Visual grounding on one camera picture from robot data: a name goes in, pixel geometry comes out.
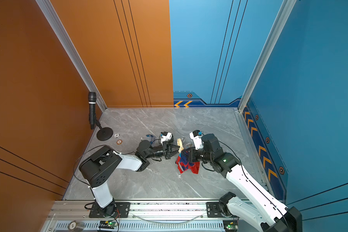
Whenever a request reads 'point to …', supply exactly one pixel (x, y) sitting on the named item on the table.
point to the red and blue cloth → (182, 164)
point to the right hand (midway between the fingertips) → (184, 152)
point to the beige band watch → (179, 143)
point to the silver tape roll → (76, 226)
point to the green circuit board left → (112, 224)
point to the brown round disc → (119, 142)
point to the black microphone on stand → (105, 134)
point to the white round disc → (116, 135)
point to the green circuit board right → (231, 226)
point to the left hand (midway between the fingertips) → (181, 149)
